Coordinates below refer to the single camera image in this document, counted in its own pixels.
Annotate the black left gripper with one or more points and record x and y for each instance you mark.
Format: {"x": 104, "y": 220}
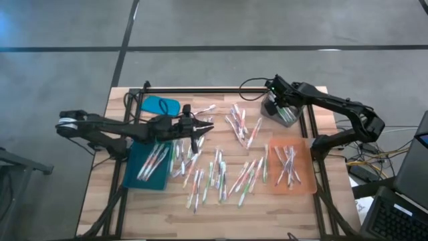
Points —
{"x": 170, "y": 129}

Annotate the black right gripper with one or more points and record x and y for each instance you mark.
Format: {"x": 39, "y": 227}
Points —
{"x": 282, "y": 88}

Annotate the teal plastic bin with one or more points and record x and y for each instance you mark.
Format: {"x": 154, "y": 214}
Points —
{"x": 133, "y": 177}

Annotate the grey plastic bin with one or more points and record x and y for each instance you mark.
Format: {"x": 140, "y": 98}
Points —
{"x": 297, "y": 115}

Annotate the black power strip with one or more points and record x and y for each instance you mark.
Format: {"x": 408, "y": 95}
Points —
{"x": 362, "y": 172}

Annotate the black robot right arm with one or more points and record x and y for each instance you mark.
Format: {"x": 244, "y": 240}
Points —
{"x": 334, "y": 102}

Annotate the orange translucent plastic bin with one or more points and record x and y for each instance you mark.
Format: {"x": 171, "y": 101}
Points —
{"x": 309, "y": 180}

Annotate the black power adapter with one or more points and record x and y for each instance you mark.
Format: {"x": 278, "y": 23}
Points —
{"x": 369, "y": 147}

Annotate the black desk leg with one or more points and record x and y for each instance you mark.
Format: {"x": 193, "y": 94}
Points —
{"x": 371, "y": 189}

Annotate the black laptop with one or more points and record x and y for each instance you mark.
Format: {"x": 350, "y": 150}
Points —
{"x": 391, "y": 224}

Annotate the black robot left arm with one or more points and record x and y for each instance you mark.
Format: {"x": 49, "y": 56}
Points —
{"x": 110, "y": 127}

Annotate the blue oval lid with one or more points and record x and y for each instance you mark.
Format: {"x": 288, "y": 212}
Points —
{"x": 150, "y": 105}

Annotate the grey open laptop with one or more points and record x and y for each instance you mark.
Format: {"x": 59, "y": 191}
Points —
{"x": 411, "y": 167}

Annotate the white paper sheet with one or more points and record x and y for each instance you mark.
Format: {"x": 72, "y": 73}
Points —
{"x": 362, "y": 204}

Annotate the black floor stand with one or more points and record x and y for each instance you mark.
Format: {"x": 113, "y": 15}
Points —
{"x": 20, "y": 164}

